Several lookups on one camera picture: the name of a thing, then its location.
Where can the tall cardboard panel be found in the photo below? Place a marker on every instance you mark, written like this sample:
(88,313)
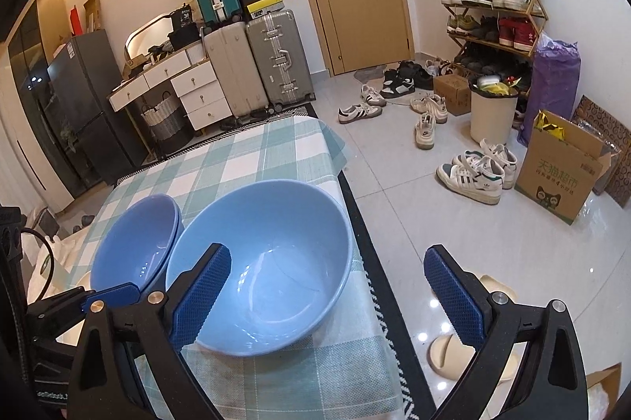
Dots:
(52,18)

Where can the beige suitcase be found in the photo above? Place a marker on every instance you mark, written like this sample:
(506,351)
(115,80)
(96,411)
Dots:
(234,70)

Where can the light blue bowl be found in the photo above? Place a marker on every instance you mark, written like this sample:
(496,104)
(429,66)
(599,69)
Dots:
(276,252)

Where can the silver suitcase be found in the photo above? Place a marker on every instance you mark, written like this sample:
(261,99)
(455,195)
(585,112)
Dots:
(278,55)

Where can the small cardboard box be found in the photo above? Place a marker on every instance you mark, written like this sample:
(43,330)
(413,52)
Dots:
(452,97)

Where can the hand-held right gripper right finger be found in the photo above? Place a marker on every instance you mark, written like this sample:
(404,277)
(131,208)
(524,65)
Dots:
(453,296)

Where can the oval mirror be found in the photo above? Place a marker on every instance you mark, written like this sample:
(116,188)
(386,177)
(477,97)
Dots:
(143,35)

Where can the woven laundry basket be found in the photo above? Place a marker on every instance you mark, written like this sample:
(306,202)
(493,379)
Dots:
(165,126)

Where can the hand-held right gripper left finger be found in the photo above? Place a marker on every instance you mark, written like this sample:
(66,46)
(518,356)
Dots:
(202,296)

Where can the cat print cardboard box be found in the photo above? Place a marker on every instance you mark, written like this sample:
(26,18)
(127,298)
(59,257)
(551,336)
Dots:
(557,178)

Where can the open cardboard box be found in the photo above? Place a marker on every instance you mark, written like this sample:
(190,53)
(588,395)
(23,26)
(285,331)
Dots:
(604,393)

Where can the purple bag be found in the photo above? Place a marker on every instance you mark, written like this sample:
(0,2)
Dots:
(554,85)

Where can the brown patterned paper bag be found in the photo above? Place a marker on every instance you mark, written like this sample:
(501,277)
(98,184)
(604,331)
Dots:
(611,139)

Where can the yellow black shoe box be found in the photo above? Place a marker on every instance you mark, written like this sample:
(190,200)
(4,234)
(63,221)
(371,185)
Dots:
(266,8)

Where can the black glossy cabinet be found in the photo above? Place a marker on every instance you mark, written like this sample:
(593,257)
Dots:
(34,104)

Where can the teal plaid tablecloth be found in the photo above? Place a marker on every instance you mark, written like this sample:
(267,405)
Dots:
(236,154)

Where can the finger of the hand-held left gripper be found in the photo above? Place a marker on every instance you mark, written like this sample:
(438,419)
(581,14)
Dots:
(116,296)

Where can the cream slipper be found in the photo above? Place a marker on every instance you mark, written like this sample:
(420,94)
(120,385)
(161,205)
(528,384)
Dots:
(498,287)
(458,361)

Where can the white dressing table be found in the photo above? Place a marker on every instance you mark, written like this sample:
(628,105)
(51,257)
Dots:
(197,89)

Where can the white trash bin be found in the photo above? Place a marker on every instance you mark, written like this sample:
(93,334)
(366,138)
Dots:
(493,119)

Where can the black display box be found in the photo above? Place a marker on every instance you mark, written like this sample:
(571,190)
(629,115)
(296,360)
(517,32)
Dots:
(183,18)

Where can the dark grey fridge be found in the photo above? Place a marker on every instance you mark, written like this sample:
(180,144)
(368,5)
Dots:
(93,104)

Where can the scattered white sneakers group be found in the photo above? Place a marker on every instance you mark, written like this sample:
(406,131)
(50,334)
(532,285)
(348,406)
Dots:
(473,173)

